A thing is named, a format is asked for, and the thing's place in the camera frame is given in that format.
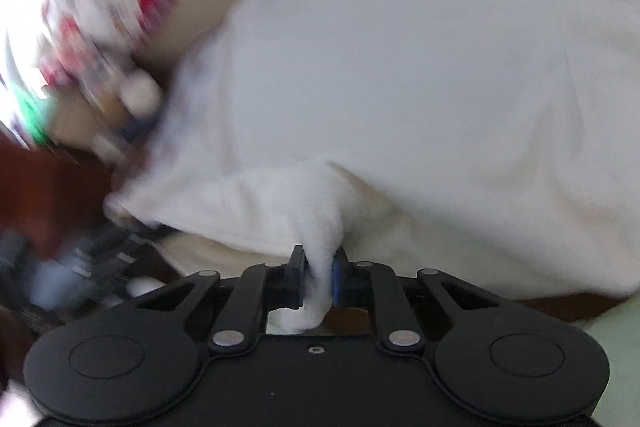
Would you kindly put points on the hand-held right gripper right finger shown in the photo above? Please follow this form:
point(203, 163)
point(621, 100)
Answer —
point(340, 282)

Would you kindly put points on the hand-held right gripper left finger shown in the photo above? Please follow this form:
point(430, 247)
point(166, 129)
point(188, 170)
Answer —
point(297, 277)

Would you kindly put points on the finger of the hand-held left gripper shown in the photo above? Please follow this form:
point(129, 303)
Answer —
point(130, 247)

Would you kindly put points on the white fleece garment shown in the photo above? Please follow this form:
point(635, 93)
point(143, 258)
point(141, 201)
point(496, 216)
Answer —
point(375, 82)

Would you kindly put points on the dark wooden furniture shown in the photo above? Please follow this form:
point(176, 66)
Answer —
point(40, 187)

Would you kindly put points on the grey plush bunny toy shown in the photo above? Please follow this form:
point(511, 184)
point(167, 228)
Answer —
point(140, 92)

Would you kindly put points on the green and white bundle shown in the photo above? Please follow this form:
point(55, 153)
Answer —
point(32, 122)

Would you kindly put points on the pale green cloth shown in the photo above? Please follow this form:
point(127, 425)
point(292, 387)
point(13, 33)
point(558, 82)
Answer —
point(615, 357)

